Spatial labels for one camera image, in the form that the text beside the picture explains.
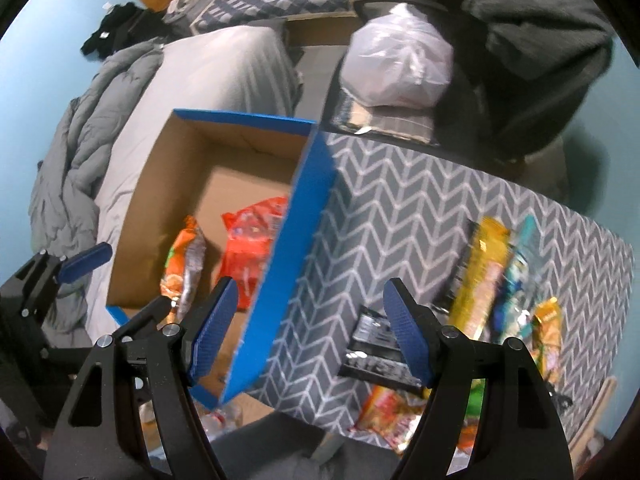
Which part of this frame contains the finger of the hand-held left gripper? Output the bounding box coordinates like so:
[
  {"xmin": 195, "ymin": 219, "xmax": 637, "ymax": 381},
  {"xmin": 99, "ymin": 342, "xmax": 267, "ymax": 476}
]
[
  {"xmin": 2, "ymin": 241, "xmax": 114, "ymax": 318},
  {"xmin": 114, "ymin": 296, "xmax": 173, "ymax": 344}
]

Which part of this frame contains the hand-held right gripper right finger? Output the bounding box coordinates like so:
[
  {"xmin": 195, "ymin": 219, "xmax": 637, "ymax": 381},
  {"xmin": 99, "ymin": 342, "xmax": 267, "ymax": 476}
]
[{"xmin": 382, "ymin": 277, "xmax": 576, "ymax": 480}]

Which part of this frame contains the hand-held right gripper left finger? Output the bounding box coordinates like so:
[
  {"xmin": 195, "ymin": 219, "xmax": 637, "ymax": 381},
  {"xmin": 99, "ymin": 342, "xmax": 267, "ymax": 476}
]
[{"xmin": 42, "ymin": 276, "xmax": 240, "ymax": 480}]

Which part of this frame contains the black white-print snack packet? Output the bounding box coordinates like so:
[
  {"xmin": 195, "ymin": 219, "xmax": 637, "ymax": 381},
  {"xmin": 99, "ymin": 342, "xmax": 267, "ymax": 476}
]
[{"xmin": 337, "ymin": 304, "xmax": 426, "ymax": 396}]

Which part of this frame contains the red and yellow snack packet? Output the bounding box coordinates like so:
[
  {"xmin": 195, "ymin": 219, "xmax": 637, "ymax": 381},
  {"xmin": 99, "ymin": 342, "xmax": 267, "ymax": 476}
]
[{"xmin": 350, "ymin": 385, "xmax": 431, "ymax": 453}]

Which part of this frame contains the long yellow snack packet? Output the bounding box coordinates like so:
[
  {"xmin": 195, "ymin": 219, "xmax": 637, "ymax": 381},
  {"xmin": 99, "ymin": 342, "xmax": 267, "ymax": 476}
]
[{"xmin": 447, "ymin": 217, "xmax": 511, "ymax": 343}]

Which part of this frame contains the green snack packet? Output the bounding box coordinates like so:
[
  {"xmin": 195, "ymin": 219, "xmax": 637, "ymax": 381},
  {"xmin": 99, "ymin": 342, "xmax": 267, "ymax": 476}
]
[{"xmin": 465, "ymin": 377, "xmax": 486, "ymax": 426}]

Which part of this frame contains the blue-edged cardboard box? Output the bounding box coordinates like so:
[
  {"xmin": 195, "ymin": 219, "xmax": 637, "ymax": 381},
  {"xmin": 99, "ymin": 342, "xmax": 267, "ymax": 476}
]
[{"xmin": 105, "ymin": 107, "xmax": 341, "ymax": 408}]

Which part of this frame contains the teal snack packet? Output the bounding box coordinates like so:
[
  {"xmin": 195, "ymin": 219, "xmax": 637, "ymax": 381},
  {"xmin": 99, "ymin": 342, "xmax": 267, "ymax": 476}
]
[{"xmin": 492, "ymin": 216, "xmax": 543, "ymax": 341}]

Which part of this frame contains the small orange snack packet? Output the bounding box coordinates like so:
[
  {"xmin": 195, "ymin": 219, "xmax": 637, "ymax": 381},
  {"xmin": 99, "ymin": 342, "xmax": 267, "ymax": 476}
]
[{"xmin": 530, "ymin": 297, "xmax": 563, "ymax": 376}]

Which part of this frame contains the orange foil snack packet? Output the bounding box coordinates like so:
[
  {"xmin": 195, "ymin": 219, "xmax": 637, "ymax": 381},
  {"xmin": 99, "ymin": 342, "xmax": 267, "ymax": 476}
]
[{"xmin": 159, "ymin": 215, "xmax": 208, "ymax": 323}]

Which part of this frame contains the clear plastic bottle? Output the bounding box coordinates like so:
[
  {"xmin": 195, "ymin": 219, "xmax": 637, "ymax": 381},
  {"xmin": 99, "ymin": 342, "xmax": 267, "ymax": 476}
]
[{"xmin": 200, "ymin": 402, "xmax": 246, "ymax": 441}]

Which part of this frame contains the grey chevron fabric ottoman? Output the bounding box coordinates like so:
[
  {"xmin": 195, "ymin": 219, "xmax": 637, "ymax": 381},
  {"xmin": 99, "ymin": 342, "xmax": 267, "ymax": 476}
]
[{"xmin": 250, "ymin": 130, "xmax": 636, "ymax": 456}]

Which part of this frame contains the grey quilted comforter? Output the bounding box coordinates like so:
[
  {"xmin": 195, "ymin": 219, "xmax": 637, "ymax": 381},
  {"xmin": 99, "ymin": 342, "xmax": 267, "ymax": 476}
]
[{"xmin": 27, "ymin": 40, "xmax": 168, "ymax": 333}]

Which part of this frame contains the grey checked cloth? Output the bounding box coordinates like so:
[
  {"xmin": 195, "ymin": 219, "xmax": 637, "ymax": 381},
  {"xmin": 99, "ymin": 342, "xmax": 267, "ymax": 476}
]
[{"xmin": 327, "ymin": 87, "xmax": 441, "ymax": 146}]

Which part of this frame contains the black office chair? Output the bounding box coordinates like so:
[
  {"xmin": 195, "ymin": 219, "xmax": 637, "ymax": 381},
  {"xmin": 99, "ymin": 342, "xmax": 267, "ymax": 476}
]
[{"xmin": 320, "ymin": 0, "xmax": 616, "ymax": 161}]

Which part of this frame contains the grey-sheeted mattress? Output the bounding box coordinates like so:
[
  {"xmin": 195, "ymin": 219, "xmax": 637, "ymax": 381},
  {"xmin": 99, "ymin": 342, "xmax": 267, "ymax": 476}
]
[{"xmin": 82, "ymin": 25, "xmax": 303, "ymax": 341}]

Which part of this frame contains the black clothes pile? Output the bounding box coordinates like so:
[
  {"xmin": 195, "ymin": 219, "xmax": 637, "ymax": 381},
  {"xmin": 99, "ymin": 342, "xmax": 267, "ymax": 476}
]
[{"xmin": 80, "ymin": 2, "xmax": 171, "ymax": 58}]

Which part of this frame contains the white plastic bag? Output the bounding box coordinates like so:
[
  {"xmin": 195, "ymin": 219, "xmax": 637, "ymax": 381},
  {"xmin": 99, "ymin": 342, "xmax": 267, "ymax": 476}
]
[{"xmin": 340, "ymin": 4, "xmax": 455, "ymax": 108}]

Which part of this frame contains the plain brown cardboard box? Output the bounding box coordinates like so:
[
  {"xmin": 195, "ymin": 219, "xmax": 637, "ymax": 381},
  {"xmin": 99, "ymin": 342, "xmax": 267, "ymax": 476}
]
[{"xmin": 282, "ymin": 10, "xmax": 363, "ymax": 51}]

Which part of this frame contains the dark grey fleece blanket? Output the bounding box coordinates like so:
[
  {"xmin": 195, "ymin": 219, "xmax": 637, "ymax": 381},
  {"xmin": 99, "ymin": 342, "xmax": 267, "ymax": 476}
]
[{"xmin": 462, "ymin": 0, "xmax": 615, "ymax": 161}]

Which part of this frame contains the light wooden frame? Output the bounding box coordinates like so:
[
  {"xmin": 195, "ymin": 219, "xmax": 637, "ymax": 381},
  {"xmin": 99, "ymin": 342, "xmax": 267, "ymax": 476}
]
[{"xmin": 567, "ymin": 377, "xmax": 618, "ymax": 461}]

